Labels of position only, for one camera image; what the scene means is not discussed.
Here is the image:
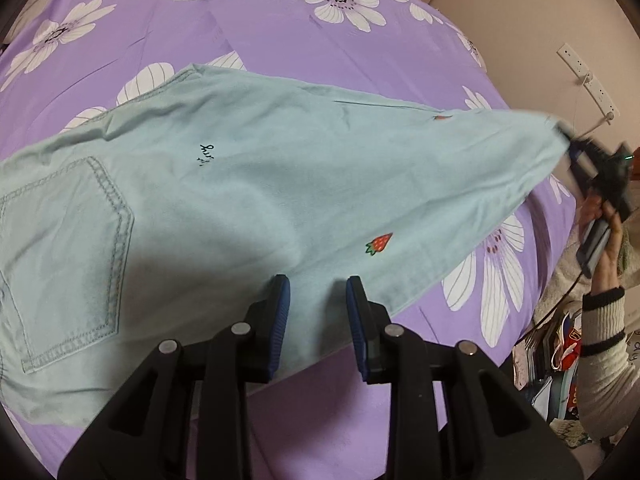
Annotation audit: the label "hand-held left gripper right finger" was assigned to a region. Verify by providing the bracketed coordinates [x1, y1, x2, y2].
[345, 275, 586, 480]

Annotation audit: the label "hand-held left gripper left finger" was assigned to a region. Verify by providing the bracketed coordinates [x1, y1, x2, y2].
[57, 274, 292, 480]

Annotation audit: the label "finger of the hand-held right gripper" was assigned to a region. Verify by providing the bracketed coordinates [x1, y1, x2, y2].
[567, 142, 598, 186]
[554, 121, 601, 153]

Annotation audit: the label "light blue denim pants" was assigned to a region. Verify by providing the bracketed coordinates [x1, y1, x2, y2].
[0, 62, 571, 428]

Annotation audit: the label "person's right hand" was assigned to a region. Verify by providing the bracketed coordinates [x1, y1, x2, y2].
[582, 192, 632, 296]

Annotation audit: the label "white power strip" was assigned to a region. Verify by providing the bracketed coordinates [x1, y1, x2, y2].
[557, 44, 617, 122]

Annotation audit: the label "beige fleece cloth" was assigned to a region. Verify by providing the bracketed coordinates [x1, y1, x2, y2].
[530, 240, 596, 328]

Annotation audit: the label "red white plastic bag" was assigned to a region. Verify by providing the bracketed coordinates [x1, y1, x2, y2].
[550, 312, 583, 372]

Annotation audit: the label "purple floral bedsheet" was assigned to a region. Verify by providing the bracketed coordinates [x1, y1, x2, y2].
[0, 0, 578, 480]

